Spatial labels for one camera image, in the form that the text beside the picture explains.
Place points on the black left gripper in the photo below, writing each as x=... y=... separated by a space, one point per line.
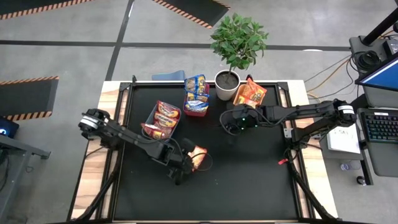
x=172 y=155

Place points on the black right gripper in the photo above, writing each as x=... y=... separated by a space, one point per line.
x=245 y=117

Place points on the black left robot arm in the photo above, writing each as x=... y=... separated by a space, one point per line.
x=130 y=138

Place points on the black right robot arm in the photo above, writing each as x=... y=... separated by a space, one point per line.
x=304 y=112

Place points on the yellow plastic bin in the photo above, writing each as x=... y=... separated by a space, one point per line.
x=237 y=99

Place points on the white plant pot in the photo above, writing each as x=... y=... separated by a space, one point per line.
x=226 y=93

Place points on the pink plastic bin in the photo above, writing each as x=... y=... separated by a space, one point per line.
x=194 y=114

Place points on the black table mat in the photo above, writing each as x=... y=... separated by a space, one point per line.
x=233 y=193

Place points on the blue-grey plastic bin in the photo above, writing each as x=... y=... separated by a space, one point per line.
x=150 y=116

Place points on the small red scrap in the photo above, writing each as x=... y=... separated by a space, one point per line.
x=283 y=161

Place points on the small green leafy tree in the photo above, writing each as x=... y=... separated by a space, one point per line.
x=239 y=39

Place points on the black hazard-striped floor mat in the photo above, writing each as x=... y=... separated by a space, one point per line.
x=199 y=9
x=25 y=96
x=31 y=7

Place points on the white labelled box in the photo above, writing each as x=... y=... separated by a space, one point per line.
x=343 y=140

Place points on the clear plastic bottle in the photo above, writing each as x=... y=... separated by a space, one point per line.
x=345 y=167

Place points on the black diagonal support bar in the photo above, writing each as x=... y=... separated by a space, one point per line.
x=362 y=100

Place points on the black caster wheel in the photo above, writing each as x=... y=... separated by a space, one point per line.
x=360 y=180

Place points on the grey equipment box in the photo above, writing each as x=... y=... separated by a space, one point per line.
x=356 y=43

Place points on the black keyboard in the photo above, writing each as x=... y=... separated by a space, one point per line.
x=381 y=126

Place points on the computer monitor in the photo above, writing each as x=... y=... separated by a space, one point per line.
x=382 y=76

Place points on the grey computer desk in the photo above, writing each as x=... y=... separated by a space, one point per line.
x=385 y=158

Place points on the grey side desk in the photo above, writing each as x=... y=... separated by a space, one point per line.
x=21 y=147

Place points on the black pole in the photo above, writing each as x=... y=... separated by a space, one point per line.
x=381 y=28

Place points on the black device with blue light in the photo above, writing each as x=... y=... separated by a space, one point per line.
x=6 y=127

